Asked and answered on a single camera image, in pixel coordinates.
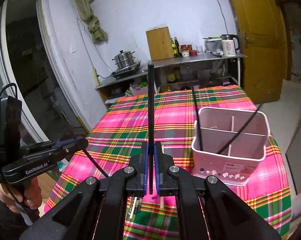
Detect light wooden chopstick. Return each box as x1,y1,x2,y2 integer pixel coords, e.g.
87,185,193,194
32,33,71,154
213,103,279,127
160,146,165,209

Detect pink plastic utensil basket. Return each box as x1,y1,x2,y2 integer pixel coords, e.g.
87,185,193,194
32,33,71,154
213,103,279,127
191,107,270,186

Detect white electric kettle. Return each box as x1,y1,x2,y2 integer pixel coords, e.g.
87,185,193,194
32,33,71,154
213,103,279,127
221,34,240,56

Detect low wooden shelf cabinet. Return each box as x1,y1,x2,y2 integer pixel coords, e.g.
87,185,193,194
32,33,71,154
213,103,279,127
95,70,148,109

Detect portable gas stove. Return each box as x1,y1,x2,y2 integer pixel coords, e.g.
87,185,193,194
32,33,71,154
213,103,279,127
111,61,141,79

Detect red lidded jar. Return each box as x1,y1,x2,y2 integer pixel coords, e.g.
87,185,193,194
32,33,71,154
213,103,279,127
180,44,192,57

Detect hanging green cloth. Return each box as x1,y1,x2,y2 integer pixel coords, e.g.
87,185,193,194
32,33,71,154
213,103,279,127
74,0,108,43

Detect stainless steel steamer pot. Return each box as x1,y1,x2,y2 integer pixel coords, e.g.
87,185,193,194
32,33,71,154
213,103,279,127
112,50,135,69

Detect yellow wooden door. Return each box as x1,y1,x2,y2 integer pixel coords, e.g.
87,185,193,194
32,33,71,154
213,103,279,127
231,0,287,104

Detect wooden cutting board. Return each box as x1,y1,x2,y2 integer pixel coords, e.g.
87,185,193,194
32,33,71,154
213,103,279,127
146,27,174,61

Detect white storage box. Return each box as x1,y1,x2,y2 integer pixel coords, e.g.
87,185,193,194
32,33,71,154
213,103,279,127
203,37,223,56

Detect person's left hand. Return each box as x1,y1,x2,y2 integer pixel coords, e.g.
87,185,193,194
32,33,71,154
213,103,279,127
0,177,42,213

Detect dark oil bottle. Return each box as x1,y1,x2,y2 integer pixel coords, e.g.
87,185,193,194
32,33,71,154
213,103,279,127
174,37,182,57

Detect metal kitchen counter table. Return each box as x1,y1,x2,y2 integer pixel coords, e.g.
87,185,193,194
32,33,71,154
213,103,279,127
152,53,246,93

